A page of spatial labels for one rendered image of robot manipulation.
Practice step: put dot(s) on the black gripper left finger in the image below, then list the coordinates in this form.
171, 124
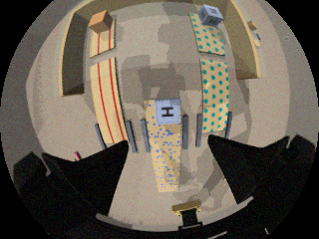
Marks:
95, 177

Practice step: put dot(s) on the tan strip with blue dots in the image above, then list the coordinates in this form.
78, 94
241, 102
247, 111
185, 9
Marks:
165, 149

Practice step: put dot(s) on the pink flat block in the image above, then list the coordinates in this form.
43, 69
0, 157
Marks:
77, 155

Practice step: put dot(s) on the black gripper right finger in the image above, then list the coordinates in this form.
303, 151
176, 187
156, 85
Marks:
243, 166

